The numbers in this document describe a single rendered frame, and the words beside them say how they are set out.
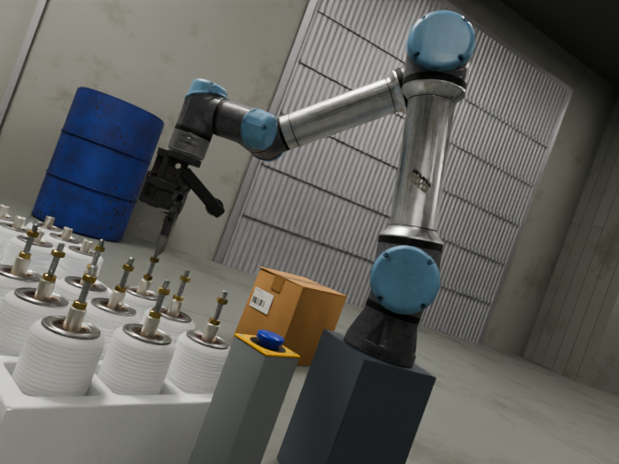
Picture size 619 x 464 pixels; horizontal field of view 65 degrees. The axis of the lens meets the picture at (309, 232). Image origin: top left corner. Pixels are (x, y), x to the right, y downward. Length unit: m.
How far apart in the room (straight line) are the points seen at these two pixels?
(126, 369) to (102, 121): 2.59
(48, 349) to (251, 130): 0.52
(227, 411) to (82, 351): 0.20
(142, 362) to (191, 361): 0.10
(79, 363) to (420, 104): 0.67
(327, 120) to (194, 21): 3.17
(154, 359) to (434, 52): 0.67
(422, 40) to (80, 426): 0.79
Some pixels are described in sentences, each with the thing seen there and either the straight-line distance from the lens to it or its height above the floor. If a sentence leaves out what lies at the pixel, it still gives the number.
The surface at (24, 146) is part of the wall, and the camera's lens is 3.99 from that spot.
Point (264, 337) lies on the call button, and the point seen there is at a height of 0.33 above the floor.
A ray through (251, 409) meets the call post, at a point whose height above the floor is 0.24.
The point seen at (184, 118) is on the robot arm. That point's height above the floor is 0.61.
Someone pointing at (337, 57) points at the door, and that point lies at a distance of 4.47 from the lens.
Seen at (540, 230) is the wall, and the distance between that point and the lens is 6.12.
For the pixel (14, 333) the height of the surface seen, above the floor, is 0.21.
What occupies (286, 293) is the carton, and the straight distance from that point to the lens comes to 1.80.
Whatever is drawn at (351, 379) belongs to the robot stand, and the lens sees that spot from 0.96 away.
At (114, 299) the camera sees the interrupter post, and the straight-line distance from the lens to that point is 0.89.
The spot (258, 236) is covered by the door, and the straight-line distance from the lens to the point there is 4.17.
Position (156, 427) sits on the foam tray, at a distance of 0.80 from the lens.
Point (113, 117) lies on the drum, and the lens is 3.25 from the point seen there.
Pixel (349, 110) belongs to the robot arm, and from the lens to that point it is 1.06.
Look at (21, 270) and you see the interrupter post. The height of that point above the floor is 0.26.
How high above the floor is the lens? 0.48
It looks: level
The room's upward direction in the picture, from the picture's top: 20 degrees clockwise
